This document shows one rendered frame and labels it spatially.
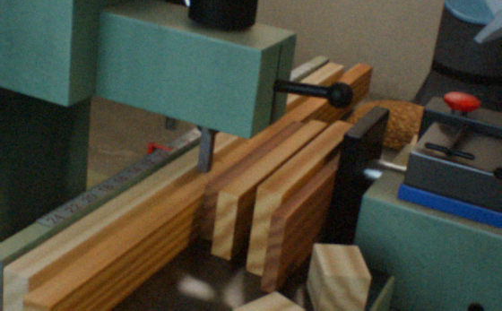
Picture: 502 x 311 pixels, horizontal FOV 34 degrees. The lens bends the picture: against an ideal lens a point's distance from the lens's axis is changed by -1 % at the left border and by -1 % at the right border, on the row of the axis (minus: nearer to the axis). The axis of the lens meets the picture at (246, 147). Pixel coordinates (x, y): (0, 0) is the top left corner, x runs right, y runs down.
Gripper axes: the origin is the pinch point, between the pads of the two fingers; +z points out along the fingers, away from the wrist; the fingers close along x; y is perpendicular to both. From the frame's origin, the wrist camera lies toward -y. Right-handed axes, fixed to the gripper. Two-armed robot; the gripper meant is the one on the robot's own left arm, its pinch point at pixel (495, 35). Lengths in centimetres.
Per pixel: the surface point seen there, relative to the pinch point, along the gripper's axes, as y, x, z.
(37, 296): 9.0, 33.3, 21.8
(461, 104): -1.9, 1.3, 5.7
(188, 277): 3.9, 20.1, 23.3
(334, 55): 47, -322, 134
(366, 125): 2.5, 4.6, 11.5
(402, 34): 28, -319, 102
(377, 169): -0.7, 4.3, 13.8
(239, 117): 9.2, 15.9, 13.0
